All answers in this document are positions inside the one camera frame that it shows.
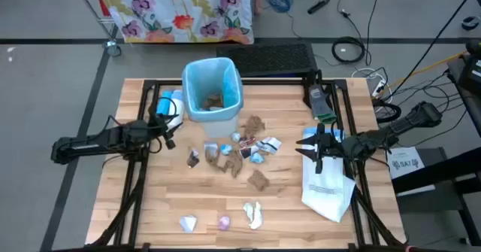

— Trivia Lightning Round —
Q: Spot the black cable coil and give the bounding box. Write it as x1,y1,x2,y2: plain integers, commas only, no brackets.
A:
331,36,368,64

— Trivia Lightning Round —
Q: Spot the white plastic trash bag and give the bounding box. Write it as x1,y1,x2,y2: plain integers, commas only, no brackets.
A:
300,126,357,223

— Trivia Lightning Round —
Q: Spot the white bluish paper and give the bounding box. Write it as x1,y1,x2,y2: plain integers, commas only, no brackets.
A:
179,214,198,233

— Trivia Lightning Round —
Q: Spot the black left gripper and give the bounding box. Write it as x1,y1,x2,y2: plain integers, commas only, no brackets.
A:
148,116,184,150

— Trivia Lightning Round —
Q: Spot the white power strip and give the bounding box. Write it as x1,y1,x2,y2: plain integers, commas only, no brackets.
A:
371,79,388,98

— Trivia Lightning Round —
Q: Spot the white gray paper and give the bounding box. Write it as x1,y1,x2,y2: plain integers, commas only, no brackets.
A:
204,141,220,161

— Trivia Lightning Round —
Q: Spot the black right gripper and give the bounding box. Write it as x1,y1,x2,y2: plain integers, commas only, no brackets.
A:
295,123,345,174

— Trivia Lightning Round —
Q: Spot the white paper sign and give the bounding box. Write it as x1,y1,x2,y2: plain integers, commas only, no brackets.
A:
386,146,437,197

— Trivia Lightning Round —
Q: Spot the black side bench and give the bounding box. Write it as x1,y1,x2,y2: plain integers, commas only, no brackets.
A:
390,146,481,245

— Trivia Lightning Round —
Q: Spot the long black slanted cable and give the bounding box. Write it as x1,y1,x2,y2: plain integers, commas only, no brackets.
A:
389,0,481,102

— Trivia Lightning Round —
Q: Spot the black floor mat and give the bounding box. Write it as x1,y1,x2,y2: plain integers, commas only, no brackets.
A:
216,43,319,78

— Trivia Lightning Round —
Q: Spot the metal rolling rack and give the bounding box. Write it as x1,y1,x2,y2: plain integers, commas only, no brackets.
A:
71,0,123,57

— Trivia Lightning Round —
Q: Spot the blue plastic trash bag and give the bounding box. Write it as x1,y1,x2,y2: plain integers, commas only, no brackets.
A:
182,56,244,123

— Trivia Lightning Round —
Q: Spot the black tape roll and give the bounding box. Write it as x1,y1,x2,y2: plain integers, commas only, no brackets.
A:
461,15,481,31

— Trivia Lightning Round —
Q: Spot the dark brown wrapper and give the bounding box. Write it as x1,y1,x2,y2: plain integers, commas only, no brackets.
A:
186,147,201,169

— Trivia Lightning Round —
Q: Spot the yellow cable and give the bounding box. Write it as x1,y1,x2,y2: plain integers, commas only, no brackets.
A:
386,50,469,91

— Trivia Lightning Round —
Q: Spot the black table frame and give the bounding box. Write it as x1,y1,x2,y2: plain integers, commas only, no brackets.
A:
89,69,409,252

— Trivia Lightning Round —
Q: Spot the white paper towel roll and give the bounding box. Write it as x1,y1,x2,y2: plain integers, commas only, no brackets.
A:
167,90,186,131

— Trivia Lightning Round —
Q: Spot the white plastic trash bin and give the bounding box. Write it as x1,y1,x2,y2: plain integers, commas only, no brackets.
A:
182,56,244,139

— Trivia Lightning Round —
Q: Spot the floral print curtain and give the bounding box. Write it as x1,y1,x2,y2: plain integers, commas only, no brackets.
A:
92,0,256,45

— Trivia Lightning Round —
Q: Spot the black equipment case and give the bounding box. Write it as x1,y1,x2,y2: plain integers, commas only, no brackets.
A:
446,39,481,95

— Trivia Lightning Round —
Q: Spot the white tissue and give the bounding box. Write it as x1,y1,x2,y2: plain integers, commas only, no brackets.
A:
242,201,264,230

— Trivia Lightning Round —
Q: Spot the white paper black stripe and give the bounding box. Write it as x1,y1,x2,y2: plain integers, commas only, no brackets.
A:
255,136,283,155

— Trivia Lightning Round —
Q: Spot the blue trash bag roll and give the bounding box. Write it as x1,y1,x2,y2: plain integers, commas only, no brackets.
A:
156,90,174,117

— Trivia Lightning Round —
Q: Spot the brown paper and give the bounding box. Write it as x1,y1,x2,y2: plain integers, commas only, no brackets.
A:
202,93,225,111
216,150,244,178
247,169,271,192
242,115,266,138

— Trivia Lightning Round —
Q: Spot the black power strip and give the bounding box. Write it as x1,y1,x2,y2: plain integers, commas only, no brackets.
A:
307,0,331,15

